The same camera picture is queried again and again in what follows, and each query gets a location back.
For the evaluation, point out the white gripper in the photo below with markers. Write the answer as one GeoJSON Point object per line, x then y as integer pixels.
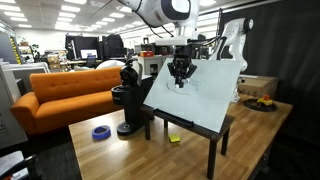
{"type": "Point", "coordinates": [236, 90]}

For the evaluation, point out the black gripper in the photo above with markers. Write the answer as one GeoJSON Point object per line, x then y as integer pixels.
{"type": "Point", "coordinates": [182, 55]}

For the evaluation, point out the black white marker pen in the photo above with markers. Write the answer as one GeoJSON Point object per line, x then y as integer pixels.
{"type": "Point", "coordinates": [181, 84]}

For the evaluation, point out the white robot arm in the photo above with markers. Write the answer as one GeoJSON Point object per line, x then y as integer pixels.
{"type": "Point", "coordinates": [160, 11]}
{"type": "Point", "coordinates": [233, 36]}

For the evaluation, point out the white whiteboard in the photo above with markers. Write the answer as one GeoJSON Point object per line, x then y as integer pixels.
{"type": "Point", "coordinates": [206, 100]}

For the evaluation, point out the brown cardboard box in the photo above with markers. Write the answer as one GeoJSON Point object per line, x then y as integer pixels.
{"type": "Point", "coordinates": [258, 86]}

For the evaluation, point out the yellow red emergency button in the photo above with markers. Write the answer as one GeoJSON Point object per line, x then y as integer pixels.
{"type": "Point", "coordinates": [265, 101]}

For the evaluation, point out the white cart table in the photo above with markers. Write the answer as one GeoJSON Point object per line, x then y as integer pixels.
{"type": "Point", "coordinates": [151, 65]}

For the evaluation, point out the small orange box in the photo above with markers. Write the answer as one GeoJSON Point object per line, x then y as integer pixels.
{"type": "Point", "coordinates": [146, 53]}

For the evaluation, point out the black board ledge strip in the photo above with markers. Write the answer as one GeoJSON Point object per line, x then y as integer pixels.
{"type": "Point", "coordinates": [173, 118]}

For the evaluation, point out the black coffee machine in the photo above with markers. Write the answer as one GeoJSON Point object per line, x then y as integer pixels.
{"type": "Point", "coordinates": [131, 100]}

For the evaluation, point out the black backdrop curtain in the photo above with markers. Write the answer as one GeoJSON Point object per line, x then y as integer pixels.
{"type": "Point", "coordinates": [286, 60]}

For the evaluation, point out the small yellow block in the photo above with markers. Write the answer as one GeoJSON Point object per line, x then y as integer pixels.
{"type": "Point", "coordinates": [174, 138]}

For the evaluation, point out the black equipment cabinet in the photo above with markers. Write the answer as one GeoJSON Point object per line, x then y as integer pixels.
{"type": "Point", "coordinates": [113, 45]}

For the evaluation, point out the black computer monitor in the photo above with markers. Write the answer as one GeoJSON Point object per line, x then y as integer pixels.
{"type": "Point", "coordinates": [83, 45]}

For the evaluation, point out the blue tape roll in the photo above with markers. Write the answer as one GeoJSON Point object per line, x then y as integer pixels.
{"type": "Point", "coordinates": [96, 134]}

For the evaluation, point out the orange sofa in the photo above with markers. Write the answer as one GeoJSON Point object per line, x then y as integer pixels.
{"type": "Point", "coordinates": [66, 96]}

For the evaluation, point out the yellow bin shelf rack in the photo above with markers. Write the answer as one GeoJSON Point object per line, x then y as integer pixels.
{"type": "Point", "coordinates": [15, 50]}

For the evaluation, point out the white tall cabinet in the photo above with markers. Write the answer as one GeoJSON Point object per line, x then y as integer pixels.
{"type": "Point", "coordinates": [10, 113]}

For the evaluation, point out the black white chair part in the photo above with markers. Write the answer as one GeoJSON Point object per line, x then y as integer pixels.
{"type": "Point", "coordinates": [16, 166]}

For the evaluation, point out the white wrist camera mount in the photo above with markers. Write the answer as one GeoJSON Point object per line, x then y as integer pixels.
{"type": "Point", "coordinates": [171, 40]}

